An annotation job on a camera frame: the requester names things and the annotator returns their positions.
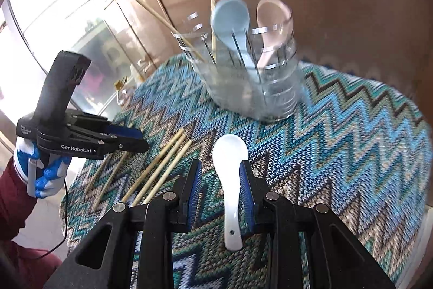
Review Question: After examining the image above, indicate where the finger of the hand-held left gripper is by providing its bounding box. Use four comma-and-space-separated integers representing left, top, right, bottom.
98, 137, 150, 154
101, 124, 144, 142

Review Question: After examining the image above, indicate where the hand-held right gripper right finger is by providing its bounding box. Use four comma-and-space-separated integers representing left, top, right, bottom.
238, 160, 396, 289

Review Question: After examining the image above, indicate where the person's left forearm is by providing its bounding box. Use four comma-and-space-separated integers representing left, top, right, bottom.
0, 157, 36, 244

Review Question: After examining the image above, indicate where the person's maroon clothing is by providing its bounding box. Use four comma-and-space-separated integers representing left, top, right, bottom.
0, 239, 65, 289

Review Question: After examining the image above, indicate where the white ceramic spoon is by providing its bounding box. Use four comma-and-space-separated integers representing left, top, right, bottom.
212, 135, 249, 251

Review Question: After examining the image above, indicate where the light blue ceramic spoon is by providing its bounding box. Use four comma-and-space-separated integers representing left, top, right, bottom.
210, 0, 259, 80

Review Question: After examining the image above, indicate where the pink ceramic spoon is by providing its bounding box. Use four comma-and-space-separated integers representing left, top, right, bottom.
255, 0, 293, 69

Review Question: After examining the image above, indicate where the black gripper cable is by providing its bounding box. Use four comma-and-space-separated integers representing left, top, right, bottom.
34, 179, 69, 259

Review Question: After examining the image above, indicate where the orange cooking oil bottle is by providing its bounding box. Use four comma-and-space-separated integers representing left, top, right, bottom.
114, 76, 136, 107

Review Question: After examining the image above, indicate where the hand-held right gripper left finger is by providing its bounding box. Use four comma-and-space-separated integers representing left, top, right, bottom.
44, 158, 204, 289

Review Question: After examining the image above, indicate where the glass balcony door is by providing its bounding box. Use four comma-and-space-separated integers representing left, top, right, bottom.
0, 0, 163, 141

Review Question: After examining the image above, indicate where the clear glass utensil holder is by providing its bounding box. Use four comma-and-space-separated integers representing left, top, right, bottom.
171, 0, 301, 122

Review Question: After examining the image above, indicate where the zigzag patterned table cloth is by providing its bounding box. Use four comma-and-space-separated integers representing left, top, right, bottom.
59, 54, 428, 289

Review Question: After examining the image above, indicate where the person's left hand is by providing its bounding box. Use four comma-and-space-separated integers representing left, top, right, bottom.
14, 136, 72, 199

